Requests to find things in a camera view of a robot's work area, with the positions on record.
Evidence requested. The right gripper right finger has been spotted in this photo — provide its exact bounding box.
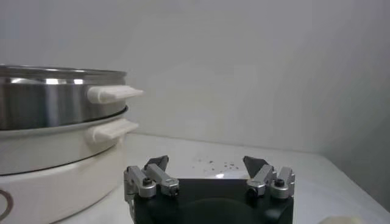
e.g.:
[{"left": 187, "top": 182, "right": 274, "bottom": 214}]
[{"left": 243, "top": 155, "right": 296, "bottom": 200}]

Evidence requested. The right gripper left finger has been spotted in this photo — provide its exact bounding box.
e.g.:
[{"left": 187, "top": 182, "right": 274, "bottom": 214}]
[{"left": 123, "top": 155, "right": 181, "bottom": 201}]

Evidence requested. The white steamed baozi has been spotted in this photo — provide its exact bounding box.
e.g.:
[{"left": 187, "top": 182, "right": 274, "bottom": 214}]
[{"left": 318, "top": 215, "right": 364, "bottom": 224}]

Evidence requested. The stainless steel steamer basket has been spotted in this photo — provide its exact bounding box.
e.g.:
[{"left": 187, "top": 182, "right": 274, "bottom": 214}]
[{"left": 0, "top": 63, "right": 144, "bottom": 131}]

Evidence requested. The white electric cooker base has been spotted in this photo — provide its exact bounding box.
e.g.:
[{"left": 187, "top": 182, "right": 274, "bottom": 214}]
[{"left": 0, "top": 106, "right": 140, "bottom": 224}]

